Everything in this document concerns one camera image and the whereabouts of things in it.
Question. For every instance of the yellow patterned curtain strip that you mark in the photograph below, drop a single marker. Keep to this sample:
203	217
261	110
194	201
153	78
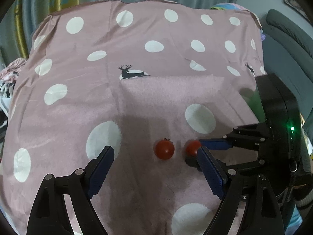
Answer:
27	16

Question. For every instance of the striped right sleeve forearm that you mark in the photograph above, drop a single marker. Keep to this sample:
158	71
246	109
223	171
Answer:
302	196

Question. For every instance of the red cherry tomato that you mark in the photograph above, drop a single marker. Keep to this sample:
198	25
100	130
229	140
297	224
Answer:
164	149
192	148

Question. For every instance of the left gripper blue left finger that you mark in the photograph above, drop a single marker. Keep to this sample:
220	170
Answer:
49	215

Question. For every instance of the pink polka dot tablecloth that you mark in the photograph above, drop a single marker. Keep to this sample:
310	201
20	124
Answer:
126	76

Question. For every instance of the pile of clothes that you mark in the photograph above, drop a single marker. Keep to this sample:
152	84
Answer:
9	77

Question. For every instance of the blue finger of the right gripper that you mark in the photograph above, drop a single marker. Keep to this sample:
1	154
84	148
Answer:
192	163
215	144

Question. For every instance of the green plastic bowl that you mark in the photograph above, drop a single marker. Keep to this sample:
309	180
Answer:
255	105

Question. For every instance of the framed wall painting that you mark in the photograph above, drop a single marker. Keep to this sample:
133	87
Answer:
296	7

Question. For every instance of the red cherry tomato top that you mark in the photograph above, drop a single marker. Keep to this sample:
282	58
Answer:
164	149

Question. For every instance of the grey sofa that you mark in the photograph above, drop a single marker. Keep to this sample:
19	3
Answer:
288	54

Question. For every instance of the colourful cloth behind table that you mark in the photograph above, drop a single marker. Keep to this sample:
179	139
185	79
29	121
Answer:
228	6

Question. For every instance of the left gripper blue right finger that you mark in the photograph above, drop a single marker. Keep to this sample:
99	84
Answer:
242	182

